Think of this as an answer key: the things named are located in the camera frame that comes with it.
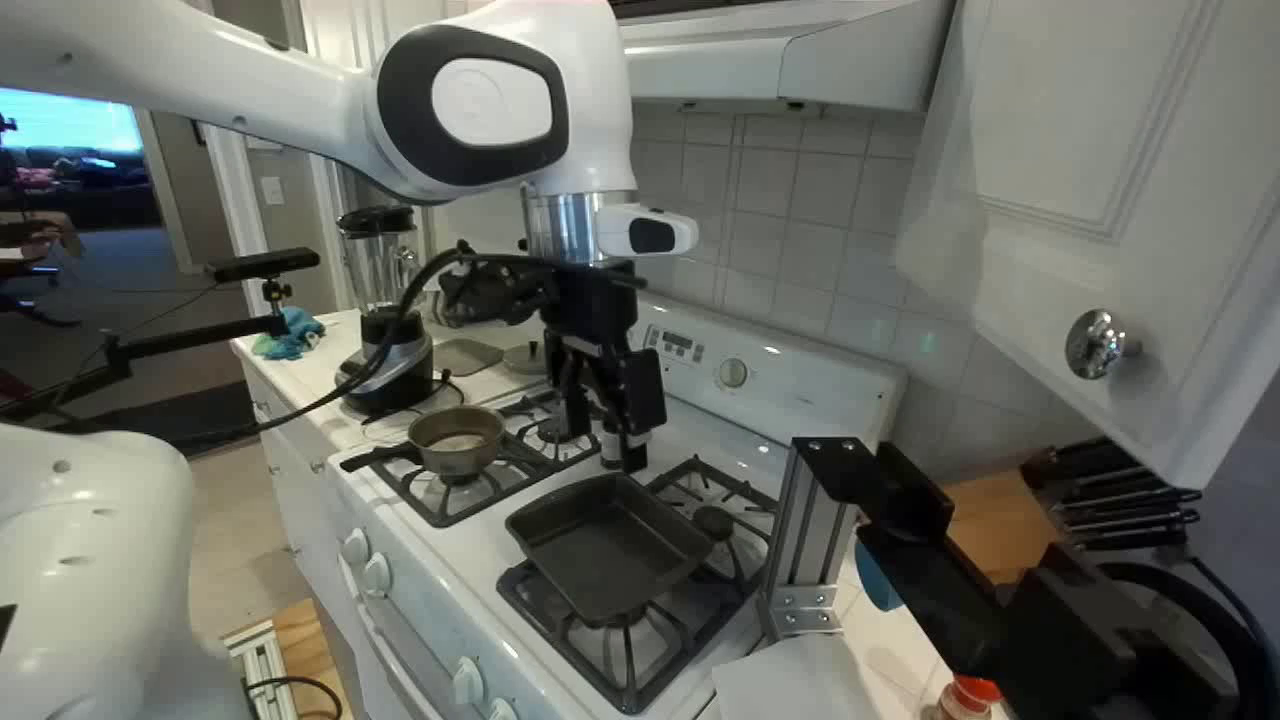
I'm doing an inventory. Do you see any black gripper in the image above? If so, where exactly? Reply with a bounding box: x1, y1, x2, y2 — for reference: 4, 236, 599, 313
537, 259, 673, 447

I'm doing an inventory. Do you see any round silver door knob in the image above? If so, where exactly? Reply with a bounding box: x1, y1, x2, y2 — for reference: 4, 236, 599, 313
1062, 305, 1132, 383

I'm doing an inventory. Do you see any white cabinet door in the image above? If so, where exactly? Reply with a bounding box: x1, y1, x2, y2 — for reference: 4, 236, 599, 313
888, 0, 1280, 491

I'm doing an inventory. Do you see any black square baking pan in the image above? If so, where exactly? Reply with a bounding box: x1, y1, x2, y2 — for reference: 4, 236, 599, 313
502, 472, 720, 630

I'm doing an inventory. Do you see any white gas stove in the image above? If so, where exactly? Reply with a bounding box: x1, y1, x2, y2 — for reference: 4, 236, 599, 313
255, 292, 913, 720

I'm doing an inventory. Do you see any black cast iron burner grate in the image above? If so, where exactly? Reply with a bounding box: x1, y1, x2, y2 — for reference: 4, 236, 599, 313
494, 452, 786, 716
336, 383, 606, 533

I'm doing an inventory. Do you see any glass jar blender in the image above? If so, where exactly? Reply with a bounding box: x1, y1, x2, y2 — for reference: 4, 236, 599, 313
333, 199, 439, 420

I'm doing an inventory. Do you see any teal blue cloth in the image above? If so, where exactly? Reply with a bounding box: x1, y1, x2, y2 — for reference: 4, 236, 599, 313
254, 305, 330, 363

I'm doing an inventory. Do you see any blue plastic utensil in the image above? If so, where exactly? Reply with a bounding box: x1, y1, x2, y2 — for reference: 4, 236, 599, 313
851, 533, 913, 615

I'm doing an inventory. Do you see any white range hood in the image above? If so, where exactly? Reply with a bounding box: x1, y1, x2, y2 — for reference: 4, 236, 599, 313
614, 0, 957, 116

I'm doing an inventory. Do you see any white power strip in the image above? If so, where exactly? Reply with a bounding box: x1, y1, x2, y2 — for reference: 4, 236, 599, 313
215, 615, 291, 720

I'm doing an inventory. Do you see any red capped white bottle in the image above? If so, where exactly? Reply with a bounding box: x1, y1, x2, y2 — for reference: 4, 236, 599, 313
934, 671, 1009, 720

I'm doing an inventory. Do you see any wooden knife block with knives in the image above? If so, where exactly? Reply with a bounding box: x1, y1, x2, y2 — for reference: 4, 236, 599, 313
1015, 437, 1209, 557

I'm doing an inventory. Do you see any bright window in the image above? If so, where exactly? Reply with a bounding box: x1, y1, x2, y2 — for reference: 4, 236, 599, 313
0, 82, 147, 159

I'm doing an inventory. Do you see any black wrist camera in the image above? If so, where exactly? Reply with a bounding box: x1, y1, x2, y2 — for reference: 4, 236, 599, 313
438, 256, 551, 331

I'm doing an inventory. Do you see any metal saucepan with black handle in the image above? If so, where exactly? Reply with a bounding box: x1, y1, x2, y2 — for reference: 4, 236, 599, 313
378, 400, 512, 487

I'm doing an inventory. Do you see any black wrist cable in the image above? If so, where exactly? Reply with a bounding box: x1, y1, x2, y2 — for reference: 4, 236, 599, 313
254, 236, 566, 432

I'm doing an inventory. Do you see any black stereo camera bar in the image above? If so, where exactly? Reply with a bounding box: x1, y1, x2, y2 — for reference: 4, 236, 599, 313
203, 243, 324, 286

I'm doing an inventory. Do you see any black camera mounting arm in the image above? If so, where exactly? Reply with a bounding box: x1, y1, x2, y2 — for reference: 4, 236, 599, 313
52, 276, 297, 405

